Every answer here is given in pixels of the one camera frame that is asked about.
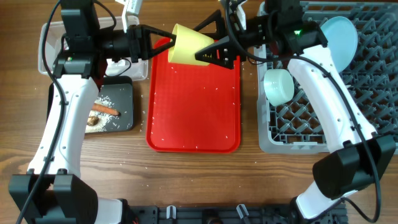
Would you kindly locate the black plastic tray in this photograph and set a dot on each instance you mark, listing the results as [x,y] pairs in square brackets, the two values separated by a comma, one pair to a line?
[124,102]

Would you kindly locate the brown food scrap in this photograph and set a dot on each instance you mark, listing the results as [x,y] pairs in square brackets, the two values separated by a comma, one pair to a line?
[93,120]

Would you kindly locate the yellow plastic cup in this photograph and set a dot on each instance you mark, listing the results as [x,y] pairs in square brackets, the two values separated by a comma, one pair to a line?
[187,43]

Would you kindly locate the orange carrot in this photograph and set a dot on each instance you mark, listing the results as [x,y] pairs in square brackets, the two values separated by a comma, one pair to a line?
[105,109]

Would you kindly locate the clear plastic bin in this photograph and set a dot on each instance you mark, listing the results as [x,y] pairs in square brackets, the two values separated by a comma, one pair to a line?
[137,71]

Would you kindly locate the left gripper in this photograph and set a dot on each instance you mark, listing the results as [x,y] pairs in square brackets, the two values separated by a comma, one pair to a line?
[160,48]

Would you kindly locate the light blue plate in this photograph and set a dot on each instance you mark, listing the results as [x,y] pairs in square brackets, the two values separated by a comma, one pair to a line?
[342,39]

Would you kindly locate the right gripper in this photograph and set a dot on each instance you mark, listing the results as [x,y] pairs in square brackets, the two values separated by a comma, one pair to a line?
[224,44]

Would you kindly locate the white rice pile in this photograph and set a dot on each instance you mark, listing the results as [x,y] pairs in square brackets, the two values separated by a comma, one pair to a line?
[107,122]

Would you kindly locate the red serving tray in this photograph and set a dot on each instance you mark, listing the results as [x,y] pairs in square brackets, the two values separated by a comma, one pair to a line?
[193,109]

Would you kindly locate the light blue bowl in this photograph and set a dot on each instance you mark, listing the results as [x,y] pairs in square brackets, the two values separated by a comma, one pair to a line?
[278,86]

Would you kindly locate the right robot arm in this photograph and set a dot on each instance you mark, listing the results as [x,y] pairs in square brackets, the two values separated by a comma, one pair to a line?
[316,54]

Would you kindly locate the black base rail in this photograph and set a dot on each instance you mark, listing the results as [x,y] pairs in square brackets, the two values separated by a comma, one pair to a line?
[268,214]

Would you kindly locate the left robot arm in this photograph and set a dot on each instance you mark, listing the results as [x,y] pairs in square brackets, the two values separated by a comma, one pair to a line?
[51,191]

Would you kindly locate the grey dishwasher rack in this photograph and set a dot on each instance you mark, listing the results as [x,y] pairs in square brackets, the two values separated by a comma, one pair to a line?
[371,78]

